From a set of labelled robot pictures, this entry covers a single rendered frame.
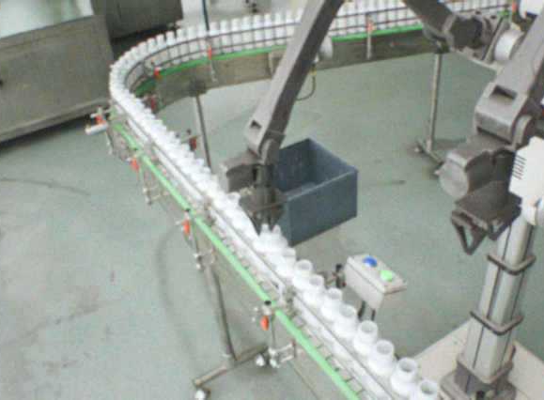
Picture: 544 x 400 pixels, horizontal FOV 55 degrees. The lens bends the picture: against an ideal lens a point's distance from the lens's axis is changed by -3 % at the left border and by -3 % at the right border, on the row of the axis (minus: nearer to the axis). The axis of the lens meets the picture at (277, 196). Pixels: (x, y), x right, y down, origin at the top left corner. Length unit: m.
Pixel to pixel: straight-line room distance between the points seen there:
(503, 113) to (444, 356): 1.56
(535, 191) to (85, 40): 3.74
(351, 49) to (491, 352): 1.91
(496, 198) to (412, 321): 1.86
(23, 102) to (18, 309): 1.92
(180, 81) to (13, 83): 1.89
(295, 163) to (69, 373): 1.45
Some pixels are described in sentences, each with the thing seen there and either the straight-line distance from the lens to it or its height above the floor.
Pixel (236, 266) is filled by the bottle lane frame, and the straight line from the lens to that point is 1.55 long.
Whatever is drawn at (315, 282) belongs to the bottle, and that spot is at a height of 1.14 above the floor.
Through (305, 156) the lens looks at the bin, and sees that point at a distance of 2.23.
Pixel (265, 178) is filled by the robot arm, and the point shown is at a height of 1.37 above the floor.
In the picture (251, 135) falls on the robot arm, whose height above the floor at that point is 1.47.
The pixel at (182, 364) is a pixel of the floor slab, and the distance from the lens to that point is 2.62.
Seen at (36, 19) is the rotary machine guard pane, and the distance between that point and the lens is 4.47.
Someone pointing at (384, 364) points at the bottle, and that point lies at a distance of 1.12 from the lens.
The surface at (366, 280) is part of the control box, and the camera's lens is 1.32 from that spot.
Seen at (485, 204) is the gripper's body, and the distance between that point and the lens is 0.92.
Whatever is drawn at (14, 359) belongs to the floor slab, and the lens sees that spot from 2.97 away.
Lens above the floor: 2.03
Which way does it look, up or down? 35 degrees down
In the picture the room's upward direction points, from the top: 5 degrees counter-clockwise
